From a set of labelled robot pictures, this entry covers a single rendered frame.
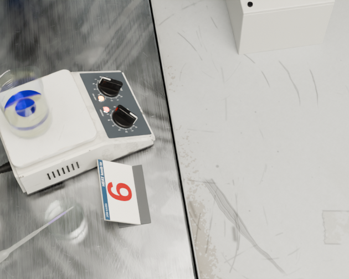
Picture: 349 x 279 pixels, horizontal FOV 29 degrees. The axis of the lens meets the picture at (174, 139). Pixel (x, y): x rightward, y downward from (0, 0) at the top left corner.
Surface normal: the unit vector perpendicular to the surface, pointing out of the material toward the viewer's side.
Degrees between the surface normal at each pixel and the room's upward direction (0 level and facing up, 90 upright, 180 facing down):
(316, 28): 90
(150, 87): 0
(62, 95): 0
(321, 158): 0
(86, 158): 90
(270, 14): 90
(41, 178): 90
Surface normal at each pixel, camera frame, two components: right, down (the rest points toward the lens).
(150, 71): -0.02, -0.47
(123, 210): 0.62, -0.45
